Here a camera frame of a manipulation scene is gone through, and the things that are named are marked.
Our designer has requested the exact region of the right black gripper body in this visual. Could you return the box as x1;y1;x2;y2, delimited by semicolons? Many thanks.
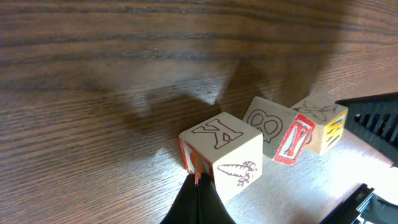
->
354;194;397;224

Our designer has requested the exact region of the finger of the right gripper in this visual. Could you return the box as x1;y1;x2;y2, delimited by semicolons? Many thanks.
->
320;184;374;224
335;92;398;167

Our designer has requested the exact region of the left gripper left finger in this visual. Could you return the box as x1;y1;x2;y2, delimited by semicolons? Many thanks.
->
161;174;198;224

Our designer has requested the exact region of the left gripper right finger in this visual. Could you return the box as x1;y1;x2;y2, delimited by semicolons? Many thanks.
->
197;173;236;224

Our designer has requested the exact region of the red Y wooden block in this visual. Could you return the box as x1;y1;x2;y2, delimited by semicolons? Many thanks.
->
179;112;262;203
243;96;316;166

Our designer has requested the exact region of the yellow bordered wooden block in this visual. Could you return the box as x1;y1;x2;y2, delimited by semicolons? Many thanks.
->
290;96;348;156

